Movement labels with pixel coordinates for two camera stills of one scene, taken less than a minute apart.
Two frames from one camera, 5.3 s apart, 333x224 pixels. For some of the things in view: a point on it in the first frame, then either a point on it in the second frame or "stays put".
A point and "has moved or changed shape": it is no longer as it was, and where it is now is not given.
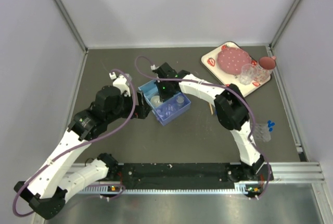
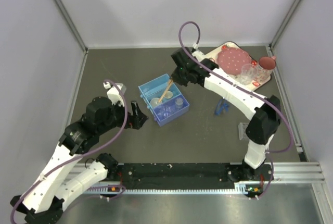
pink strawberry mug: (266, 64) stays put
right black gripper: (164, 97) -> (177, 79)
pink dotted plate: (230, 60) stays put
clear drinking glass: (248, 73) stays put
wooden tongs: (212, 108) has moved or changed shape
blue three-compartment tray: (169, 109) stays put
